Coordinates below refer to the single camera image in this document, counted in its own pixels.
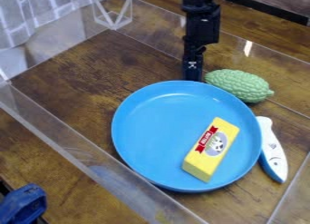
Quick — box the blue clamp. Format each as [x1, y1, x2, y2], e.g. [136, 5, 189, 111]
[0, 183, 47, 224]

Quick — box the yellow toy butter block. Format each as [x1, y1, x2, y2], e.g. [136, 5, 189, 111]
[182, 117, 240, 182]

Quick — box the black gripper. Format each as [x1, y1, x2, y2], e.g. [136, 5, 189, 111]
[182, 0, 221, 82]

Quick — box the green bumpy toy gourd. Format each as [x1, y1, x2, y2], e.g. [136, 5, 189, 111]
[205, 69, 274, 103]

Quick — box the white blue toy fish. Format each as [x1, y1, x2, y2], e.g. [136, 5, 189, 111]
[257, 116, 289, 183]

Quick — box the clear acrylic enclosure wall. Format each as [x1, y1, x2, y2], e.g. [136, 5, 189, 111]
[0, 0, 310, 224]

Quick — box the blue round plate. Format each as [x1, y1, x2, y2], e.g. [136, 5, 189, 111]
[111, 81, 262, 192]

